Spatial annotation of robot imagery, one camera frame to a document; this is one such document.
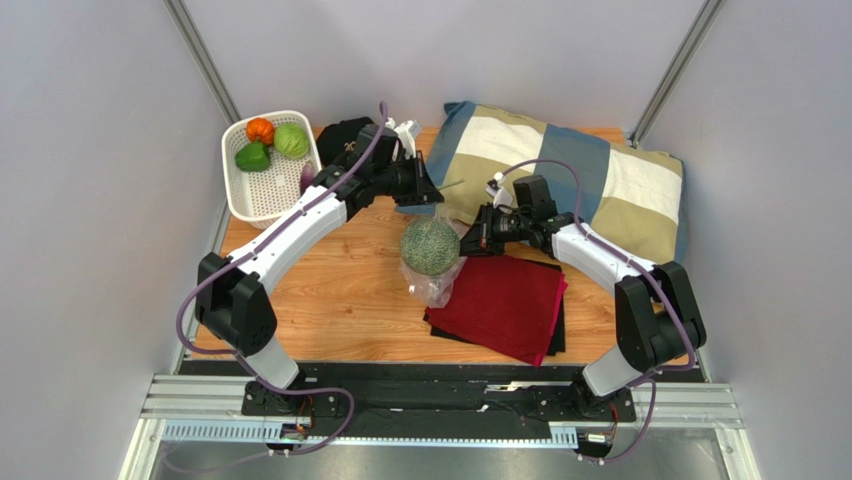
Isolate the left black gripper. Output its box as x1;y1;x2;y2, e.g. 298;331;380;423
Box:
371;150;443;207

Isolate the green netted toy melon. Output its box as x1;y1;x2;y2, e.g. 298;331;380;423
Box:
399;200;460;276

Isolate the clear zip top bag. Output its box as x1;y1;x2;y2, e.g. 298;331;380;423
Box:
401;220;465;308

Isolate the purple toy eggplant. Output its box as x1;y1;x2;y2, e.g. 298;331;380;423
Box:
299;163;316;194

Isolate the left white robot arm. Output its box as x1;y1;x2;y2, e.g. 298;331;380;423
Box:
194;121;444;391

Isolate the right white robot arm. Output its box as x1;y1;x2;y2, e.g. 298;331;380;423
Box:
461;173;706;401

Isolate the red folded cloth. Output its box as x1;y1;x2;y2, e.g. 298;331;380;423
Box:
425;254;570;368

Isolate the black baseball cap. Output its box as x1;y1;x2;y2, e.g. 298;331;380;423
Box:
315;117;375;167

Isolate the green toy cabbage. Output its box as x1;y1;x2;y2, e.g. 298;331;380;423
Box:
273;123;310;159

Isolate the checked blue beige pillow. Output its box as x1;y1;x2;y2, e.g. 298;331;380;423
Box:
401;101;687;263

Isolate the white plastic basket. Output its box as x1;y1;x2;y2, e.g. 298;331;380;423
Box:
221;110;321;229

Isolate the green toy bell pepper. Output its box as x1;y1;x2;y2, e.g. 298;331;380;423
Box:
234;141;271;173

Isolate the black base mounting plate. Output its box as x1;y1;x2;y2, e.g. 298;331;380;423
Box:
240;361;637;441

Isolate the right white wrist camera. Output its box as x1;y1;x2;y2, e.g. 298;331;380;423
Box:
485;172;514;213

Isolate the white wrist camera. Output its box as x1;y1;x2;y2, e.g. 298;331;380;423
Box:
485;172;514;213
385;118;423;158

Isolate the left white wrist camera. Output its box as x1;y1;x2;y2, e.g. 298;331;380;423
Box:
385;118;423;158

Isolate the aluminium frame rail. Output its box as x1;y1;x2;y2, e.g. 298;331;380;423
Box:
120;362;760;479

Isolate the left corner aluminium post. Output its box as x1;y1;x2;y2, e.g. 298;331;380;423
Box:
163;0;241;123

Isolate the corner aluminium post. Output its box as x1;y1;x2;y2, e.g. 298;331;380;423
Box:
627;0;726;148
163;0;241;123

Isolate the right corner aluminium post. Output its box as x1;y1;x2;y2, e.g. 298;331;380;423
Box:
627;0;726;148

